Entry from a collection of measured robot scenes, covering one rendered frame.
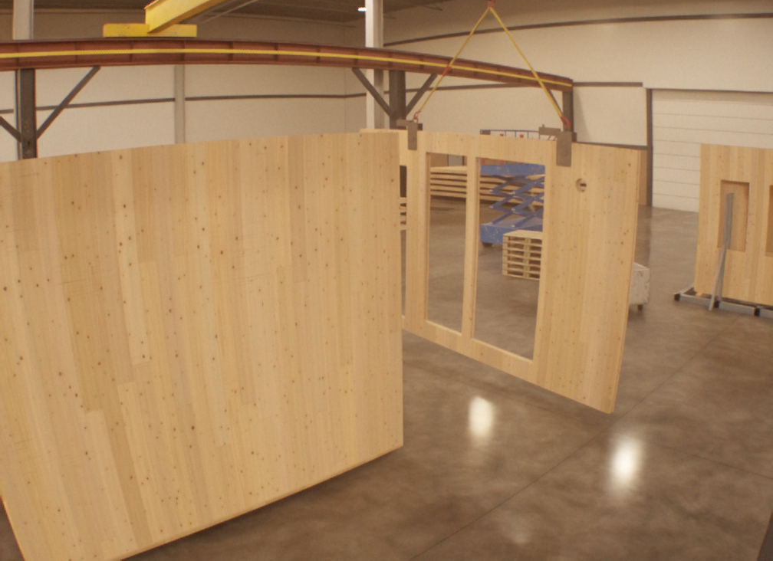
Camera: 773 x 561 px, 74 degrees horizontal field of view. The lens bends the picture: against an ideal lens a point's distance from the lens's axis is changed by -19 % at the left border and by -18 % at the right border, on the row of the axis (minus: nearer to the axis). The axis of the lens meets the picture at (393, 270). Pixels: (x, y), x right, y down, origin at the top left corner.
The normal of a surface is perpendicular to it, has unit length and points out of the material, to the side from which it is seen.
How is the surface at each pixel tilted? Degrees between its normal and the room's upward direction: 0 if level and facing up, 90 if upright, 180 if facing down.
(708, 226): 90
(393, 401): 90
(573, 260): 90
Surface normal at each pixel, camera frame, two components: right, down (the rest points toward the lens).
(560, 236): -0.79, 0.15
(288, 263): 0.70, 0.15
